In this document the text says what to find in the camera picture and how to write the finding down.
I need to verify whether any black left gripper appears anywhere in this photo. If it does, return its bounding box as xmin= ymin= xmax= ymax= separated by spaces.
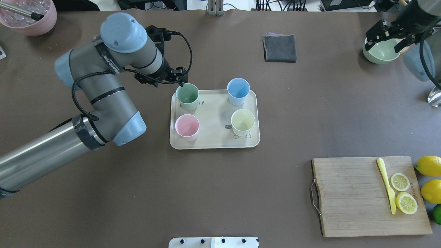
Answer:
xmin=134 ymin=25 xmax=188 ymax=87

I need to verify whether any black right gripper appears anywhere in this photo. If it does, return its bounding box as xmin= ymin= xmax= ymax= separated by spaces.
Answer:
xmin=366 ymin=0 xmax=435 ymax=53

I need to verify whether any mint green cup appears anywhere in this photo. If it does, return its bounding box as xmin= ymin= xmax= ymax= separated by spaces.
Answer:
xmin=175 ymin=83 xmax=199 ymax=111

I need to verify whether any pink cup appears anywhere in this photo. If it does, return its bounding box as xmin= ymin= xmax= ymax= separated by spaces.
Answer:
xmin=175 ymin=114 xmax=200 ymax=141

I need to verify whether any light blue cup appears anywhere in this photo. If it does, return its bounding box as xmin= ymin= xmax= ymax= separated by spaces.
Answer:
xmin=227 ymin=77 xmax=250 ymax=106

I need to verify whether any cream white cup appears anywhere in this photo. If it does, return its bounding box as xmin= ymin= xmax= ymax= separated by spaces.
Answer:
xmin=230 ymin=109 xmax=256 ymax=137

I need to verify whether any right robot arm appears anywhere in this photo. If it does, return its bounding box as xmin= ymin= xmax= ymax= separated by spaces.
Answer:
xmin=364 ymin=0 xmax=440 ymax=89

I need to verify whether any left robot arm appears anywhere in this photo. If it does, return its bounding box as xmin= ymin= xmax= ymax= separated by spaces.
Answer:
xmin=0 ymin=12 xmax=188 ymax=199

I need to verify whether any cream plastic tray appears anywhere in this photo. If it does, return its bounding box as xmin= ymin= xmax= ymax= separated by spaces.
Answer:
xmin=170 ymin=89 xmax=260 ymax=149

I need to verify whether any mint green bowl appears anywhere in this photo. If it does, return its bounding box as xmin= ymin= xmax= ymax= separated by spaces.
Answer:
xmin=362 ymin=38 xmax=401 ymax=64

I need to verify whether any metal ice scoop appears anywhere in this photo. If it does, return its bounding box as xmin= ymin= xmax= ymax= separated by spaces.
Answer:
xmin=427 ymin=87 xmax=441 ymax=107

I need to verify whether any grey folded cloth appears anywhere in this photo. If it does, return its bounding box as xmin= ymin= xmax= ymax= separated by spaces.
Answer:
xmin=263 ymin=32 xmax=297 ymax=63

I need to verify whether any yellow plastic knife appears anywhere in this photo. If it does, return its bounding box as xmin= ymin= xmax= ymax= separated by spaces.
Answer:
xmin=377 ymin=157 xmax=397 ymax=215

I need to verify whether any yellow lemon left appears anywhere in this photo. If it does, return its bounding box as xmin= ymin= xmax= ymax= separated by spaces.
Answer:
xmin=415 ymin=156 xmax=441 ymax=177

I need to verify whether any yellow lemon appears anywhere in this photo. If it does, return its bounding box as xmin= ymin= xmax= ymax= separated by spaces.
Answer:
xmin=415 ymin=156 xmax=441 ymax=177
xmin=421 ymin=179 xmax=441 ymax=204

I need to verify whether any yellow lemon right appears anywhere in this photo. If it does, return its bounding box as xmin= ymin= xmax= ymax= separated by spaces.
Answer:
xmin=421 ymin=179 xmax=441 ymax=204

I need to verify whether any metal muddler tool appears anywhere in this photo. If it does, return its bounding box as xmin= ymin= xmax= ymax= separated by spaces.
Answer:
xmin=0 ymin=1 xmax=44 ymax=21

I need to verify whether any lemon half right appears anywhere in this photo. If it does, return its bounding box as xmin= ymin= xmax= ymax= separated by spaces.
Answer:
xmin=395 ymin=192 xmax=418 ymax=215

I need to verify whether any wooden cutting board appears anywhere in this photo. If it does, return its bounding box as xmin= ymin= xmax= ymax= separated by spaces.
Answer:
xmin=311 ymin=156 xmax=432 ymax=238

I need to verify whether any pink bowl with ice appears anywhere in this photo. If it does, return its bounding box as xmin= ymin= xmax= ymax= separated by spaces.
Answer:
xmin=0 ymin=0 xmax=57 ymax=36

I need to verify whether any green lime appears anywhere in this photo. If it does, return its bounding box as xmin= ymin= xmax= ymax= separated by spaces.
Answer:
xmin=431 ymin=204 xmax=441 ymax=225

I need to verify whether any aluminium frame post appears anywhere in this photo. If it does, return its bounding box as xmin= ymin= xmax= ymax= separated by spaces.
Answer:
xmin=207 ymin=0 xmax=224 ymax=16

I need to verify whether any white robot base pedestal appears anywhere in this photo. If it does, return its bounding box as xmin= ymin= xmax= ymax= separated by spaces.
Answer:
xmin=168 ymin=236 xmax=259 ymax=248

